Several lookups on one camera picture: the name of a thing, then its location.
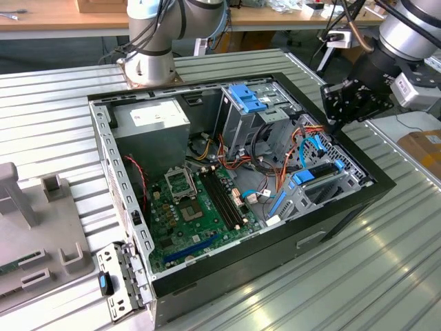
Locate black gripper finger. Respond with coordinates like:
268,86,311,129
342,81,395,131
319,79,348,135

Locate multicolour disk power wire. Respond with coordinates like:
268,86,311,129
275,123,332,190

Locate blue data wire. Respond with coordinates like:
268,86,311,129
298,134,327,172

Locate hard disk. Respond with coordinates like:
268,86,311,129
270,159,346,219

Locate metal disk bay cage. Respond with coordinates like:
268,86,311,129
267,158,366,227

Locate tripod stand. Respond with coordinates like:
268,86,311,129
316,0,367,73

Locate small cardboard box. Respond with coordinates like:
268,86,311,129
396,130,441,180

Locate blue plastic drive latch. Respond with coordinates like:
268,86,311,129
229,83,269,114

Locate metal optical drive cage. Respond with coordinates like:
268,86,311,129
220,81,304,156

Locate black RAM slot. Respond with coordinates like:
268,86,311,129
205,168,241,230
215,166,250,224
201,169,236,232
210,167,246,227

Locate black round fan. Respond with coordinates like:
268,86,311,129
187,133,216,163

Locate CPU socket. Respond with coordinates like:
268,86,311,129
178,199,206,224

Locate metal socket cover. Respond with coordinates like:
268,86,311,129
163,168,199,202

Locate grey power supply unit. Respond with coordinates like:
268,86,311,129
110,97,192,180

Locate black open PC case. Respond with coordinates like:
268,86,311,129
85,71,397,328

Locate green motherboard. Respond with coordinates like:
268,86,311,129
146,165,261,273

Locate blue expansion slot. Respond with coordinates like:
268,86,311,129
162,234,220,265

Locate brown box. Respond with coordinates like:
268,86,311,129
78,0,129,14

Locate wooden desk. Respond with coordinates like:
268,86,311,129
0,0,387,41

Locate grey parts rack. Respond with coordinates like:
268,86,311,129
0,161,96,311

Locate green RAM stick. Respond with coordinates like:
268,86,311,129
0,253,39,275

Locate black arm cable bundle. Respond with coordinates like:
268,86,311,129
101,0,375,65

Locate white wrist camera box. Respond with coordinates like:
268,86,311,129
391,72,431,108
326,30,353,48

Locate power supply wire bundle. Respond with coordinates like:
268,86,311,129
185,132,254,173

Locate red black twisted wire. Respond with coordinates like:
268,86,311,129
123,154,149,212

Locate black blue bracket latch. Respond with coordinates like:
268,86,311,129
97,270,116,297

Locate metal hinged rear bracket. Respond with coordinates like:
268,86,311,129
96,241,154,323

